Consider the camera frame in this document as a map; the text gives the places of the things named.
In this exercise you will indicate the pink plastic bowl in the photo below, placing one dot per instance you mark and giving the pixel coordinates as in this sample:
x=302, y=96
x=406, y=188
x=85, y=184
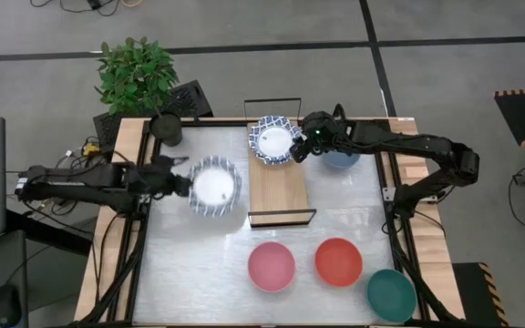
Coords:
x=271, y=266

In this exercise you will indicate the grey metal bracket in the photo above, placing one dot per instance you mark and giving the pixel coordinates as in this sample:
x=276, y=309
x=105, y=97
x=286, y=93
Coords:
x=388, y=193

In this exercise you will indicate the blue plastic bowl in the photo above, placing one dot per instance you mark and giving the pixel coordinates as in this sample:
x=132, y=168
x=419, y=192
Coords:
x=342, y=160

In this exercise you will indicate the black aluminium rig frame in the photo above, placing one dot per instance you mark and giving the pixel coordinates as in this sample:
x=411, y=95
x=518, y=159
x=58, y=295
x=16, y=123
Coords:
x=221, y=123

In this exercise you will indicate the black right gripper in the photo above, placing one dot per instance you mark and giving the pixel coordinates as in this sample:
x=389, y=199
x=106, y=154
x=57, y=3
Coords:
x=310, y=146

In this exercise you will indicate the yellow plug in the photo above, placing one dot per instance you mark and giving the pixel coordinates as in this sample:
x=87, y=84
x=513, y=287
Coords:
x=90, y=149

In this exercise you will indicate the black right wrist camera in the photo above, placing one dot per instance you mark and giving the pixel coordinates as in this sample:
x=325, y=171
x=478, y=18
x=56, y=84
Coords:
x=319, y=131

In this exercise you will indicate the black power adapter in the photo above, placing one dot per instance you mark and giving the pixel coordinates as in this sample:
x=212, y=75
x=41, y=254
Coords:
x=95, y=4

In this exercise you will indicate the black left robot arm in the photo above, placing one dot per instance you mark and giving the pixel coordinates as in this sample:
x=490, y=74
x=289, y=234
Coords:
x=85, y=182

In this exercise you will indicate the blue patterned paper bowl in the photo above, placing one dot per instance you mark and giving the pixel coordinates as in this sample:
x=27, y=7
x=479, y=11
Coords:
x=274, y=141
x=214, y=187

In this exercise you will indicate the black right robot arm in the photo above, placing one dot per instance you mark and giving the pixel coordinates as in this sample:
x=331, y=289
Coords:
x=426, y=146

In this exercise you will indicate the black computer mouse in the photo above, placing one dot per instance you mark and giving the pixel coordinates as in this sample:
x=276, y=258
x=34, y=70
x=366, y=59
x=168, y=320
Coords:
x=6, y=305

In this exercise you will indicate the orange plastic bowl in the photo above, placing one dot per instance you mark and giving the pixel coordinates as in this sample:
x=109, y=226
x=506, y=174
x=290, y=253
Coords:
x=338, y=262

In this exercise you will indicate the green leafy plant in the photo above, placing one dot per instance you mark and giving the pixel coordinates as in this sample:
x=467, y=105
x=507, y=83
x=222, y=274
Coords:
x=135, y=77

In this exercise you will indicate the black perforated metal stand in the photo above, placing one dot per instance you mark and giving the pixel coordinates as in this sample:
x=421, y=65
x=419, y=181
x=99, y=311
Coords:
x=189, y=100

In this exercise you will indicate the green plastic bowl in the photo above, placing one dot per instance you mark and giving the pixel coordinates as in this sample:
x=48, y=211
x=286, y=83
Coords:
x=391, y=296

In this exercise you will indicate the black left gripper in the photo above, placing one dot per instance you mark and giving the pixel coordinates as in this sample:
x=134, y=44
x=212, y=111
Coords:
x=164, y=180

